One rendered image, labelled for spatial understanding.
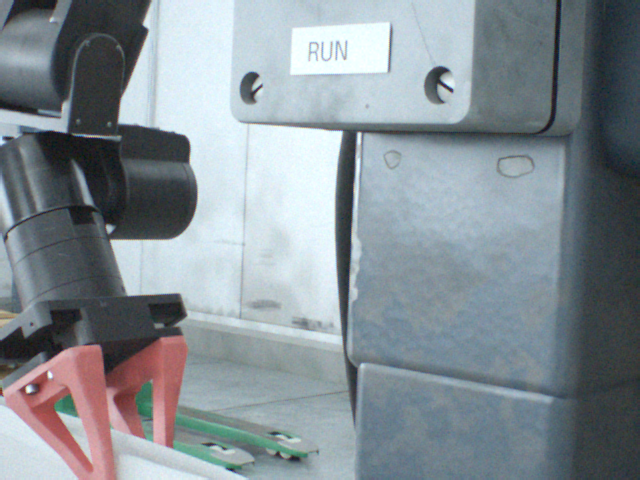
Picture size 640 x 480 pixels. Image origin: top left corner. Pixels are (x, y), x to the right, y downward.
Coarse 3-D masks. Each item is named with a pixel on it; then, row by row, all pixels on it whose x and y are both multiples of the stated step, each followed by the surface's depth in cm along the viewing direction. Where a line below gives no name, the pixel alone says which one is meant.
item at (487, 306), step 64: (576, 128) 30; (384, 192) 34; (448, 192) 32; (512, 192) 31; (576, 192) 30; (384, 256) 34; (448, 256) 32; (512, 256) 31; (576, 256) 30; (384, 320) 34; (448, 320) 32; (512, 320) 31; (576, 320) 30; (384, 384) 34; (448, 384) 32; (512, 384) 31; (576, 384) 30; (384, 448) 34; (448, 448) 32; (512, 448) 31; (576, 448) 30
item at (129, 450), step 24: (0, 408) 75; (0, 432) 75; (24, 432) 72; (72, 432) 73; (120, 432) 70; (0, 456) 75; (24, 456) 72; (48, 456) 70; (120, 456) 65; (144, 456) 68; (168, 456) 66; (192, 456) 64
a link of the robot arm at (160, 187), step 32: (96, 64) 68; (64, 96) 67; (96, 96) 68; (64, 128) 67; (96, 128) 68; (128, 128) 72; (128, 160) 73; (160, 160) 75; (128, 192) 73; (160, 192) 74; (192, 192) 77; (128, 224) 74; (160, 224) 75
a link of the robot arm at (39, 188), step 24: (0, 144) 70; (24, 144) 69; (48, 144) 69; (72, 144) 71; (96, 144) 73; (0, 168) 69; (24, 168) 69; (48, 168) 69; (72, 168) 70; (96, 168) 73; (0, 192) 69; (24, 192) 68; (48, 192) 68; (72, 192) 69; (96, 192) 73; (0, 216) 69; (24, 216) 68; (72, 216) 69
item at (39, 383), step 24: (48, 360) 64; (72, 360) 63; (96, 360) 64; (24, 384) 65; (48, 384) 66; (72, 384) 64; (96, 384) 64; (24, 408) 66; (48, 408) 67; (96, 408) 64; (48, 432) 66; (96, 432) 64; (72, 456) 65; (96, 456) 64
